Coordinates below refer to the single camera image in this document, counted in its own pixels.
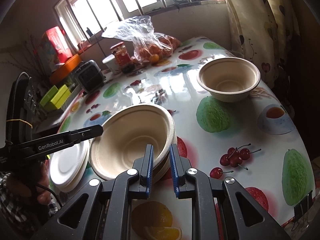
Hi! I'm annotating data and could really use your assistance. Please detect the beige paper bowl stack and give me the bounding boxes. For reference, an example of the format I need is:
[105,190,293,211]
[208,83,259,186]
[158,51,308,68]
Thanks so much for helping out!
[89,104,177,183]

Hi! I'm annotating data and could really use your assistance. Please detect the left hand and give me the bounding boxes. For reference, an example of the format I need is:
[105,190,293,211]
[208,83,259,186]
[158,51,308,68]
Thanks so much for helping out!
[6,163,51,205]

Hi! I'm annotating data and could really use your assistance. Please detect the white paper plate stack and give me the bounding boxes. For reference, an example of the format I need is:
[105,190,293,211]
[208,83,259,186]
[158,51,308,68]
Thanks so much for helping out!
[49,140,90,192]

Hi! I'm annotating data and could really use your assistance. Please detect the lime green box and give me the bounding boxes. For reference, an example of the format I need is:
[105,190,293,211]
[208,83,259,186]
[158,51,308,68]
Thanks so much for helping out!
[39,86,58,107]

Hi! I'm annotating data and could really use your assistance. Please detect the small grey fan heater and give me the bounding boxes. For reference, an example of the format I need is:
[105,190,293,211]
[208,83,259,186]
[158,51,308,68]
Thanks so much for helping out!
[74,60,105,94]

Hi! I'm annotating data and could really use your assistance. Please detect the orange plastic tray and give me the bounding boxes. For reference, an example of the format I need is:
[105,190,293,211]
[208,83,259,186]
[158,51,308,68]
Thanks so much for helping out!
[49,54,81,85]

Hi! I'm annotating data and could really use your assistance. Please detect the white plastic tub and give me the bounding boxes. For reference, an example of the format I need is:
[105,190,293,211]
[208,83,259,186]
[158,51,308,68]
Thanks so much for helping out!
[103,54,121,75]

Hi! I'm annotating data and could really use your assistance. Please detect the red labelled glass jar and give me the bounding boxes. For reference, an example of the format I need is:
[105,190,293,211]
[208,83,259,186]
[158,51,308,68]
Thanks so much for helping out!
[110,42,131,67]

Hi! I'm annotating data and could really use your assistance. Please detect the red gift box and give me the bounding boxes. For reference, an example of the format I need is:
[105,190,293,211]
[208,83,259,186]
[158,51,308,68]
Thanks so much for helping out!
[39,26,73,72]

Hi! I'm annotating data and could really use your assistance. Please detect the loose orange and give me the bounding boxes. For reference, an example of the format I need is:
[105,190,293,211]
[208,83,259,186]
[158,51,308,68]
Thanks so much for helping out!
[149,54,160,64]

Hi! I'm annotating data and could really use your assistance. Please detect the clear plastic bag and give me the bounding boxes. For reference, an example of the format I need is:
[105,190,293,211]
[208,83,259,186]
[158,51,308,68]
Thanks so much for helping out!
[101,15,181,65]

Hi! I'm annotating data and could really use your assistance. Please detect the oranges in bag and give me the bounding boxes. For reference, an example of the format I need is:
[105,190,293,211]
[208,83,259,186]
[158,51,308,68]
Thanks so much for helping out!
[134,33,182,63]

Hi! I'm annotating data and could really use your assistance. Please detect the black binder clip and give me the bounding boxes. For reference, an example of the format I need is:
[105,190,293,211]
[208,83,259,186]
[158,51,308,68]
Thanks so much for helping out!
[294,190,313,220]

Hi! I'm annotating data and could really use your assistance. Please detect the floral beige curtain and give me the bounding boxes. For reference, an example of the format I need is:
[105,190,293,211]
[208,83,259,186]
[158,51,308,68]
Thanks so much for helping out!
[226,0,299,88]

